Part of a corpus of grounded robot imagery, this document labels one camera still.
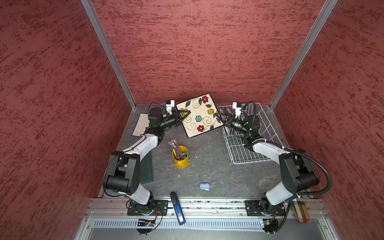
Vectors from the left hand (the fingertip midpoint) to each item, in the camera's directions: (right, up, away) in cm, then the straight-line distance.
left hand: (191, 115), depth 79 cm
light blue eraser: (+8, -39, 0) cm, 40 cm away
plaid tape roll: (+55, -48, -8) cm, 73 cm away
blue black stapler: (-5, -48, -10) cm, 49 cm away
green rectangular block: (-27, -32, +7) cm, 43 cm away
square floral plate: (+6, -2, 0) cm, 7 cm away
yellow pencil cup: (-5, -27, +2) cm, 28 cm away
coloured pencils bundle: (-8, -20, +2) cm, 21 cm away
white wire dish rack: (+29, -24, +13) cm, 40 cm away
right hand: (+12, -1, -1) cm, 12 cm away
